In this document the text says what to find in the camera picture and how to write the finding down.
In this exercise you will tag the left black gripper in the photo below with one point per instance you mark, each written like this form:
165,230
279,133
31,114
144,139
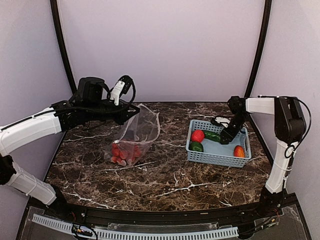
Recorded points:
124,115

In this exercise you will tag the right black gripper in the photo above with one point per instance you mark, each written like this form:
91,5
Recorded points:
228,134

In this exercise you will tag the green toy cucumber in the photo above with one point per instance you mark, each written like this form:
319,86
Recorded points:
212,136

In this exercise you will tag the orange red toy mango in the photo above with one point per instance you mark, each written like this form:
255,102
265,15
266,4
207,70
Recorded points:
239,152

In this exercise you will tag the clear zip top bag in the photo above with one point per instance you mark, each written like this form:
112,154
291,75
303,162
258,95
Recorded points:
142,129

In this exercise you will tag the red toy fruit ball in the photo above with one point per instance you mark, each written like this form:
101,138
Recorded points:
197,136

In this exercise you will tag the red lychee bunch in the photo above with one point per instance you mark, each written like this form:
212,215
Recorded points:
125,155

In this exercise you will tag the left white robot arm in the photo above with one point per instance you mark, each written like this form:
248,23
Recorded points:
92,101

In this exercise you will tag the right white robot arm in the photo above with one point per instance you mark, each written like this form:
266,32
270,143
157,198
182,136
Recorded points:
290,129

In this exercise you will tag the light blue plastic basket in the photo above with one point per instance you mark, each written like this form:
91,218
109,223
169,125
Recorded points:
215,153

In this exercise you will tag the green toy avocado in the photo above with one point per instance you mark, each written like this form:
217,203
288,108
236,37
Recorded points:
196,147

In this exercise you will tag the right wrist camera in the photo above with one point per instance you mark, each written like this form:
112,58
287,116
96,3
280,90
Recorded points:
220,121

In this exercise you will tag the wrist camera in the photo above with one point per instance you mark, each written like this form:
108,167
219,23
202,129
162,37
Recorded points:
220,121
122,87

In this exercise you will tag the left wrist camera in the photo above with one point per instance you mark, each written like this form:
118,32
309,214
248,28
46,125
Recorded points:
122,87

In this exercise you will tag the light blue slotted cable duct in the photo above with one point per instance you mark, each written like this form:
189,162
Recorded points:
117,231

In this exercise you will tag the black front rail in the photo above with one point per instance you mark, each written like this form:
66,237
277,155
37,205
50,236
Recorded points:
94,216

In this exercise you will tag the left black frame post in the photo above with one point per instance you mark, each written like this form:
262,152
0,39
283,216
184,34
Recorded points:
61,44

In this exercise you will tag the black frame post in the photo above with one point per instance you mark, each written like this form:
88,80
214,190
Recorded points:
61,44
259,49

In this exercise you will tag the right black frame post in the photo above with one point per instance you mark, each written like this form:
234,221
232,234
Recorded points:
259,49

